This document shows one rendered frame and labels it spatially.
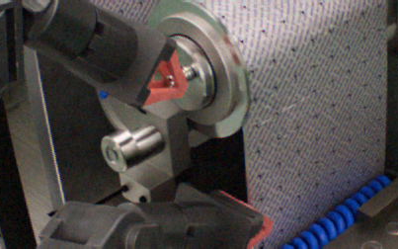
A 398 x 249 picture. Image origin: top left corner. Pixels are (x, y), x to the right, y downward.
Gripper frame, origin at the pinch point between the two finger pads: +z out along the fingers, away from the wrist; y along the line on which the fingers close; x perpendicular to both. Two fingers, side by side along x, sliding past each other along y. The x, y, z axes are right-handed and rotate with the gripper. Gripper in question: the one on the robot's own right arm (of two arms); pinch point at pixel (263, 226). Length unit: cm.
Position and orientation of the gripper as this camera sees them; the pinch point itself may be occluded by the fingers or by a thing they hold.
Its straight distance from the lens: 94.7
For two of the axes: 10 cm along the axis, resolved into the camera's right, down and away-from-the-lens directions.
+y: 6.8, 3.3, -6.6
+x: 2.7, -9.4, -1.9
